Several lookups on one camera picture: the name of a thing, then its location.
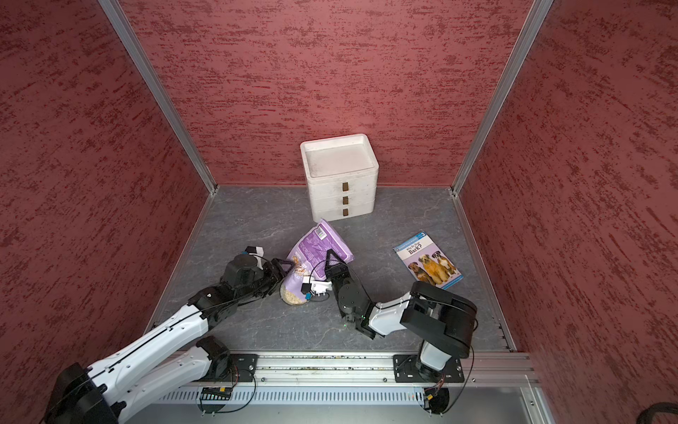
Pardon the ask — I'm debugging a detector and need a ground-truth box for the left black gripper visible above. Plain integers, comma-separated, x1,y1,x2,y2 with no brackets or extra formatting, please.
236,257,296,302

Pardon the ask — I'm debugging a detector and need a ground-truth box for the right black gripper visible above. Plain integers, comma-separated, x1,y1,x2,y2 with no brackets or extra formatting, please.
325,249,352,321

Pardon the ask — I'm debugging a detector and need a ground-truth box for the purple oats bag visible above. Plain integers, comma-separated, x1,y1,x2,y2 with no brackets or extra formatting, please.
282,219,355,298

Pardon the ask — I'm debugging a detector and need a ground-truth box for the white patterned breakfast bowl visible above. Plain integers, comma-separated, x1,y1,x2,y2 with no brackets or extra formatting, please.
280,284,307,307

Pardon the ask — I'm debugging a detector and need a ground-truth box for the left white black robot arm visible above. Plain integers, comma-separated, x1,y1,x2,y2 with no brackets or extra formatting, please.
42,247,295,423

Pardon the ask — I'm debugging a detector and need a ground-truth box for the dog picture book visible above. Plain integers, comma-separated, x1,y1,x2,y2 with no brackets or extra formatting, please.
394,231,464,290

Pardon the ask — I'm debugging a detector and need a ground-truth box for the white three-drawer foam cabinet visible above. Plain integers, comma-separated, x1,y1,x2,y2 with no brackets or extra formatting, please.
300,134,379,223

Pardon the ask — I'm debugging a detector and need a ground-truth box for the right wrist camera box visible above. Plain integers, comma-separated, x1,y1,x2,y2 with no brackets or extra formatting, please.
301,277,332,301

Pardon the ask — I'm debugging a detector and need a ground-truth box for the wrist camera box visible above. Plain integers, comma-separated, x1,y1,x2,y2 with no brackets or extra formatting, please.
301,277,332,301
245,246,264,257

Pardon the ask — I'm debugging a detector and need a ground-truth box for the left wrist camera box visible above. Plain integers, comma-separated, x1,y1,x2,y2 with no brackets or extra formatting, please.
245,246,264,257

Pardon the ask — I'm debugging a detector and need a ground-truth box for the left controller board with cable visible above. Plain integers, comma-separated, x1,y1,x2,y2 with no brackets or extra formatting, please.
198,366,258,415

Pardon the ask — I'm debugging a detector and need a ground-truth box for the controller board with cable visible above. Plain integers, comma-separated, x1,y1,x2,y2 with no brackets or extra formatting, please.
198,366,258,415
421,347,475,416

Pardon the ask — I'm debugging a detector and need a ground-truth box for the right controller board with cable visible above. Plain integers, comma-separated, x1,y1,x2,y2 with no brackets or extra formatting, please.
421,347,475,416

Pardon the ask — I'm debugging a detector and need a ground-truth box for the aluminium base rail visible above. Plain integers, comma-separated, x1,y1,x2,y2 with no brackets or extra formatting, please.
158,349,541,389

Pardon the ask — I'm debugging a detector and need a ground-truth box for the left corner aluminium post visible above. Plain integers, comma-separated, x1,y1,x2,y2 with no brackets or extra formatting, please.
98,0,218,196

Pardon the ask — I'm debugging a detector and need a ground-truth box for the corner aluminium post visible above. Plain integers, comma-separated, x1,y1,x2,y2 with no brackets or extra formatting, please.
451,0,554,197
98,0,218,196

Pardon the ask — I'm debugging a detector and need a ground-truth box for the right corner aluminium post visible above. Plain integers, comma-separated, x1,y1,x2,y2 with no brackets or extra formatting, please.
451,0,554,197

